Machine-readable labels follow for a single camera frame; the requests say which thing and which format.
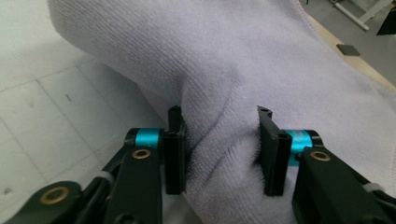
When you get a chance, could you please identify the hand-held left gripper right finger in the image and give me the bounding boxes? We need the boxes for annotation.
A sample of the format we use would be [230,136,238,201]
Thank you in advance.
[256,105,293,198]

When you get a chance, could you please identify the white gridded mat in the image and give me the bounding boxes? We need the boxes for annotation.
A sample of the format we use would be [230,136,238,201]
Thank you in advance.
[0,0,200,224]

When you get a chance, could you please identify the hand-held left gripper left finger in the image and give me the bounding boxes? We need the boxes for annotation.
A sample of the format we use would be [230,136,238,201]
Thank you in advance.
[163,105,190,195]

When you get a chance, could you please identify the lilac printed towel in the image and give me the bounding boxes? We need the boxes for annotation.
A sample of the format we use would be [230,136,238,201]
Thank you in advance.
[46,0,396,224]

